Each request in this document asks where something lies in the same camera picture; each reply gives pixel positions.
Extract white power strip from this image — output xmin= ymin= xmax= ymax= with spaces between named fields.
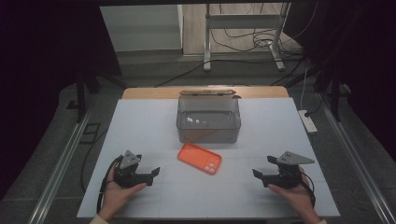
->
xmin=297 ymin=109 xmax=318 ymax=135

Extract person's left hand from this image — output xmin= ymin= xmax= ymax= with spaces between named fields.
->
xmin=98 ymin=161 xmax=148 ymax=223

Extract orange phone case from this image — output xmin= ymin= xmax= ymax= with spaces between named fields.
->
xmin=177 ymin=142 xmax=223 ymax=176

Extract long black floor cable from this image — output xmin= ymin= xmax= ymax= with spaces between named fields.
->
xmin=153 ymin=58 xmax=307 ymax=89

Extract tangled black floor cables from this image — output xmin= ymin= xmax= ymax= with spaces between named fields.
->
xmin=210 ymin=2 xmax=319 ymax=54

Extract grey transparent storage box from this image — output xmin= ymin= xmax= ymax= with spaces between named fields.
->
xmin=176 ymin=89 xmax=243 ymax=145

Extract dark curtain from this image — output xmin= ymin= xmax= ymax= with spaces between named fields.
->
xmin=284 ymin=0 xmax=396 ymax=162
xmin=0 ymin=0 xmax=123 ymax=200

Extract black floor frame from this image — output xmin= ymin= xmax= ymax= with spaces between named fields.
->
xmin=78 ymin=122 xmax=102 ymax=145

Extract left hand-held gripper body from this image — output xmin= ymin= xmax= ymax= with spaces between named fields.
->
xmin=113 ymin=149 xmax=154 ymax=189

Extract person's right hand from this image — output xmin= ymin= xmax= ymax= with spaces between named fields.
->
xmin=267 ymin=165 xmax=322 ymax=224

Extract white power cable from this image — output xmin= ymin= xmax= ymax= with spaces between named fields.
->
xmin=299 ymin=66 xmax=310 ymax=111

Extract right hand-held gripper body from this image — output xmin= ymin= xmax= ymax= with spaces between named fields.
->
xmin=262 ymin=150 xmax=316 ymax=189

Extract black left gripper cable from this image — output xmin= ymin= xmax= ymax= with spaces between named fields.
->
xmin=95 ymin=154 xmax=124 ymax=215

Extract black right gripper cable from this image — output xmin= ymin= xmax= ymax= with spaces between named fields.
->
xmin=300 ymin=172 xmax=317 ymax=208

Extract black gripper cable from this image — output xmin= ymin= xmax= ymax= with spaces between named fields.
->
xmin=95 ymin=154 xmax=124 ymax=215
xmin=300 ymin=172 xmax=317 ymax=208

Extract white wall panel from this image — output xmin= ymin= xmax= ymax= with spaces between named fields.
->
xmin=99 ymin=4 xmax=184 ymax=53

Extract grey metal stand frame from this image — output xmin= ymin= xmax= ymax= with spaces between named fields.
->
xmin=203 ymin=2 xmax=292 ymax=73

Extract black plug cable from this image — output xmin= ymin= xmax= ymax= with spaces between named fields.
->
xmin=304 ymin=92 xmax=325 ymax=119

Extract black stand leg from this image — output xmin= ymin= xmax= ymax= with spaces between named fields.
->
xmin=65 ymin=70 xmax=101 ymax=123
xmin=313 ymin=70 xmax=344 ymax=123

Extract aluminium floor rail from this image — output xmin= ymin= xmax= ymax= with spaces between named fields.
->
xmin=317 ymin=92 xmax=396 ymax=224
xmin=27 ymin=111 xmax=92 ymax=224

